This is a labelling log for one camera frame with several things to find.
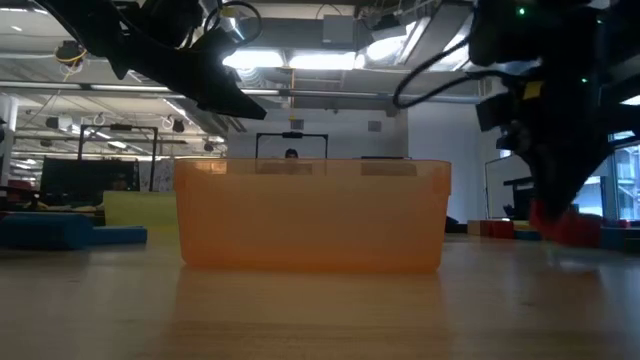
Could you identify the silver ceiling pipe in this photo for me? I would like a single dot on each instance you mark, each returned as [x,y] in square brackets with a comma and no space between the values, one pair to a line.
[350,93]

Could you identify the yellow plastic bin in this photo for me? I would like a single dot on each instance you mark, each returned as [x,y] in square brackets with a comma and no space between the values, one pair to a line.
[140,210]

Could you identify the white whiteboard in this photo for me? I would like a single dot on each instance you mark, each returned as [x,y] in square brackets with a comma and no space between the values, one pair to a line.
[500,190]

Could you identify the black gantry frame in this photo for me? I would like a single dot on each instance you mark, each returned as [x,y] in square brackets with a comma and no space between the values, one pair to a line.
[117,127]

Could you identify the blue cylinder block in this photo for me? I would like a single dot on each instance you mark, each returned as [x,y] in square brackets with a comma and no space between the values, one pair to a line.
[45,232]

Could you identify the red arch block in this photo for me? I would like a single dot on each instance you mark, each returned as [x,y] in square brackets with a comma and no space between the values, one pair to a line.
[580,232]

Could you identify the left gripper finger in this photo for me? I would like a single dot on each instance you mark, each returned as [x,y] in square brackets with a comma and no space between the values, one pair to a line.
[215,85]

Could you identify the dark computer monitor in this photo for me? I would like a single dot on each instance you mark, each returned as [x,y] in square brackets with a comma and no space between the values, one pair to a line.
[75,175]

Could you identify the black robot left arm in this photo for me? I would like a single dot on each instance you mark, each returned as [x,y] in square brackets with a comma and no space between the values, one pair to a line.
[85,20]

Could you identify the natural wood rectangular block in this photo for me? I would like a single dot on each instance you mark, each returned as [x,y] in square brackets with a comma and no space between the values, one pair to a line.
[475,228]

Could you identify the orange plastic bin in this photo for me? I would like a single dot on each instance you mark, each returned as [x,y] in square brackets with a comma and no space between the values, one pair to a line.
[310,220]

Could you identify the black rectangular stand frame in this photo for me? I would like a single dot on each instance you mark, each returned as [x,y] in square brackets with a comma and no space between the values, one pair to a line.
[292,135]

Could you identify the grey ceiling box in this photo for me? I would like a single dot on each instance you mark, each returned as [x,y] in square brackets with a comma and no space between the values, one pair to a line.
[339,30]

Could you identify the person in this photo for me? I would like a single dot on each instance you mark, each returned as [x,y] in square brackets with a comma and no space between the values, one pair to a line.
[291,153]

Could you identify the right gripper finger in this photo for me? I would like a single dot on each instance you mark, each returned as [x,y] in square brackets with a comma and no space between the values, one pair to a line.
[562,180]

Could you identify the ceiling light panel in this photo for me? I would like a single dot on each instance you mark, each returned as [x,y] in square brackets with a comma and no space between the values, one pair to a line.
[300,60]

